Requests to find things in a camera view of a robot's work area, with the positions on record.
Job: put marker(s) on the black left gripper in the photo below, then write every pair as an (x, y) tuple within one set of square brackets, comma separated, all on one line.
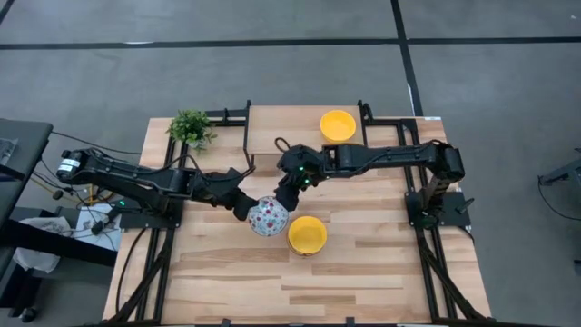
[(224, 188)]

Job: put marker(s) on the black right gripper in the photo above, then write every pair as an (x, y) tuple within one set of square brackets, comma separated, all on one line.
[(308, 163)]

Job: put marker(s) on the red bowl with floral inside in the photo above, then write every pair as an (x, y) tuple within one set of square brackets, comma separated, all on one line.
[(268, 217)]

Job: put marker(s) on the yellow mini bowl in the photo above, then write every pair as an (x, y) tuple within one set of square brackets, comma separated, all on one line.
[(338, 126), (307, 234)]

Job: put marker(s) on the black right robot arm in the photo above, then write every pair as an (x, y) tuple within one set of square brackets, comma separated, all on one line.
[(390, 156)]

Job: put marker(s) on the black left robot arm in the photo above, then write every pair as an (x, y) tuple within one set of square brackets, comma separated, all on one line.
[(136, 177)]

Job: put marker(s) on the wooden shelf with black legs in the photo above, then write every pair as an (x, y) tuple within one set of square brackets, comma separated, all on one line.
[(281, 127)]

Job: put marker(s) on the green plant in white pot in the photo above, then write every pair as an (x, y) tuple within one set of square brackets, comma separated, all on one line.
[(190, 127)]

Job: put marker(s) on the white paper sheet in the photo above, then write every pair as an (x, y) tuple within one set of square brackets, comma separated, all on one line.
[(86, 227)]

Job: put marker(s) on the black desk beam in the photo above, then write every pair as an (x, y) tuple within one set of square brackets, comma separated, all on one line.
[(59, 245)]

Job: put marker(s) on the white bag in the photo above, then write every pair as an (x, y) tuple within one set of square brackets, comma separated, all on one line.
[(36, 261)]

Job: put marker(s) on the black desk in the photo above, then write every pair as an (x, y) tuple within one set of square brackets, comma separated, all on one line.
[(22, 145)]

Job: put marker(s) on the black caster wheel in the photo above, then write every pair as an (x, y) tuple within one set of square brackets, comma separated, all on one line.
[(28, 315)]

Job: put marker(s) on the grey flat device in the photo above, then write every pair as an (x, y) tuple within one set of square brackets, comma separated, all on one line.
[(6, 152)]

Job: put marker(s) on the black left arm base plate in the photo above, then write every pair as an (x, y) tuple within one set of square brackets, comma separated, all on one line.
[(150, 222)]

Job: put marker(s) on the black metal table frame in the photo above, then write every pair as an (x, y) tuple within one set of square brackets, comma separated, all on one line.
[(390, 121)]

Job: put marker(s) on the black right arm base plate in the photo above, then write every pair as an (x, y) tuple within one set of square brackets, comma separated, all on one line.
[(454, 209)]

